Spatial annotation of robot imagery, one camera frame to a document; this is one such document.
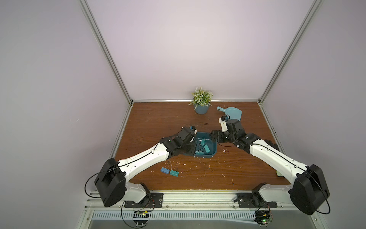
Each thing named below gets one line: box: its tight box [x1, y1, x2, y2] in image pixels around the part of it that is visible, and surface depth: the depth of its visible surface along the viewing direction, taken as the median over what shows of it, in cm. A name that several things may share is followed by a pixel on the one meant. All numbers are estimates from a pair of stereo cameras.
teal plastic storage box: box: [183, 131, 218, 158], surface depth 92 cm
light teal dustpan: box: [216, 105, 243, 122], surface depth 115 cm
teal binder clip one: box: [169, 162, 180, 177], surface depth 84 cm
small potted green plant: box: [187, 86, 213, 115], surface depth 102 cm
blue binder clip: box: [160, 160, 172, 175], surface depth 85 cm
